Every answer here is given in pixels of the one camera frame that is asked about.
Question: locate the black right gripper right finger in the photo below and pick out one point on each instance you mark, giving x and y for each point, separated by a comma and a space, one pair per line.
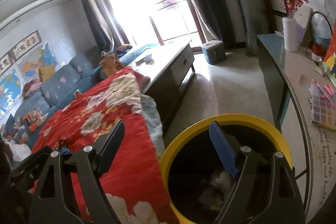
264, 189

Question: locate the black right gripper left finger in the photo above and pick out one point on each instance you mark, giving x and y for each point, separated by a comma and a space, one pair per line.
69, 188

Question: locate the white printed plastic bag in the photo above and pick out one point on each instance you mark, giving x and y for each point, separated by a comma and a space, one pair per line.
222, 181

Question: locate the yellow rimmed black trash bin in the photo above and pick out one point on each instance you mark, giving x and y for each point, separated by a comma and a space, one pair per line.
190, 161

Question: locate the pile of clothes on sofa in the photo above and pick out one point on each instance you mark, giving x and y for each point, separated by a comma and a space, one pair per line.
18, 130

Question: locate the red floral blanket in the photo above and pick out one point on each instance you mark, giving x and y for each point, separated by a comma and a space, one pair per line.
133, 185

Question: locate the world map poster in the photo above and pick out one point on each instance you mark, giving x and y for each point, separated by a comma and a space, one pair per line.
11, 89

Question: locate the blue sofa with hearts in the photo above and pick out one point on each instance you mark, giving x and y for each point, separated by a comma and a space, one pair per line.
81, 73

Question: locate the colourful bead organizer box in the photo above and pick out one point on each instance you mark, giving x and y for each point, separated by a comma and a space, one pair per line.
322, 106

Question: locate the yellow cushion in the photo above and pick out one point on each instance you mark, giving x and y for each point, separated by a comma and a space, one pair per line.
46, 72

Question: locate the china map poster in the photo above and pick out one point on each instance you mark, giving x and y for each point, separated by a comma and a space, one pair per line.
37, 58

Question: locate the framed calligraphy scroll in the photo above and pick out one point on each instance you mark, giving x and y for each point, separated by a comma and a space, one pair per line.
19, 50

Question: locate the colourful painting canvas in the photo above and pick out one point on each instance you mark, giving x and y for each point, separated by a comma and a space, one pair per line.
328, 65

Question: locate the blue storage stool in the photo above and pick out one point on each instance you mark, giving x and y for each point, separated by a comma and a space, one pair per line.
214, 52

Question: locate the brown paper bag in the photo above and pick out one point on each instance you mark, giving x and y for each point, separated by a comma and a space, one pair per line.
110, 63

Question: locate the dark coffee table with drawers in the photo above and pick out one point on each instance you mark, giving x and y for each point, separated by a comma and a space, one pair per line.
170, 69

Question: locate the white cylindrical vase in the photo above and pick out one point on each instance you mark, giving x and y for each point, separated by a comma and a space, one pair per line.
290, 34

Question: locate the round black framed mirror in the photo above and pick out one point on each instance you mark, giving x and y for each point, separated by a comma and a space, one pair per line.
320, 30

